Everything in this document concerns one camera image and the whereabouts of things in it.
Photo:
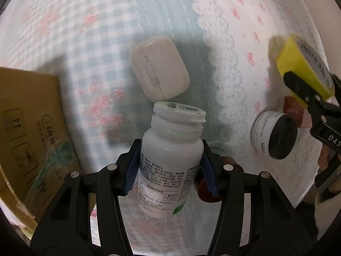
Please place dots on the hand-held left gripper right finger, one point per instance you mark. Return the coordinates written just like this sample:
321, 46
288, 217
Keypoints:
209, 174

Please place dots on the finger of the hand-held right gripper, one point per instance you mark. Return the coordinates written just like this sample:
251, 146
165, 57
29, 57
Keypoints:
301, 88
337, 85

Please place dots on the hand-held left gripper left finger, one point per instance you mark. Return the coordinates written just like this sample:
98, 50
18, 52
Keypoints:
131, 172

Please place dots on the yellow tape roll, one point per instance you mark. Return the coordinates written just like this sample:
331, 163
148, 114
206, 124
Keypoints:
298, 64

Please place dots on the white pill bottle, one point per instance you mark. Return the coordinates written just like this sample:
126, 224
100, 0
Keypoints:
170, 149

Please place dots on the person's right hand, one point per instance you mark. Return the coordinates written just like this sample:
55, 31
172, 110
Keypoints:
323, 157

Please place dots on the small red-brown box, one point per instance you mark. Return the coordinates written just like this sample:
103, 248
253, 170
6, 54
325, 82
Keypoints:
294, 109

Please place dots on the brown glass bottle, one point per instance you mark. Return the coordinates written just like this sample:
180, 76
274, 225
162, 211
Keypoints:
237, 165

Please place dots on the white jar with black lid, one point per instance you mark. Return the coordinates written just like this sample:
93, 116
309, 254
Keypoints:
271, 133

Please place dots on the white bow print sheet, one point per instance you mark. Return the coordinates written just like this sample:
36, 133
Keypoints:
255, 45

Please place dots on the brown cardboard box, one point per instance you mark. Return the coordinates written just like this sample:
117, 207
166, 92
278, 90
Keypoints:
29, 138

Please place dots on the white earbud case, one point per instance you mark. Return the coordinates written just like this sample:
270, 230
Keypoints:
159, 68

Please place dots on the blue checked floral blanket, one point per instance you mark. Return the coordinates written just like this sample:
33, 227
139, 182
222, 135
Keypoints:
93, 45

